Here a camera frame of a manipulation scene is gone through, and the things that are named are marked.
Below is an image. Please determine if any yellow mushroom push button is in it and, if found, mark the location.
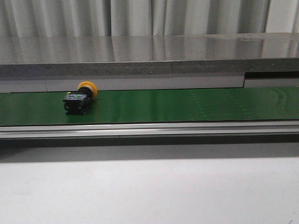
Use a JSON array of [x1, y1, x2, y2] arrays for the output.
[[63, 81, 98, 115]]

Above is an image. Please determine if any green conveyor belt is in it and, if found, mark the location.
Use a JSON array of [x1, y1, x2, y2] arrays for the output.
[[0, 87, 299, 126]]

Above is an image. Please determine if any grey stone counter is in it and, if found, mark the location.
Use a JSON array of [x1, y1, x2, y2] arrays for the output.
[[0, 33, 299, 93]]

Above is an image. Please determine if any white pleated curtain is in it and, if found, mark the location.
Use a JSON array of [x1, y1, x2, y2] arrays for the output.
[[0, 0, 299, 37]]

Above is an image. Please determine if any aluminium conveyor frame rail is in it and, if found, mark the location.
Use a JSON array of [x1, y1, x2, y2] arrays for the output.
[[0, 120, 299, 140]]

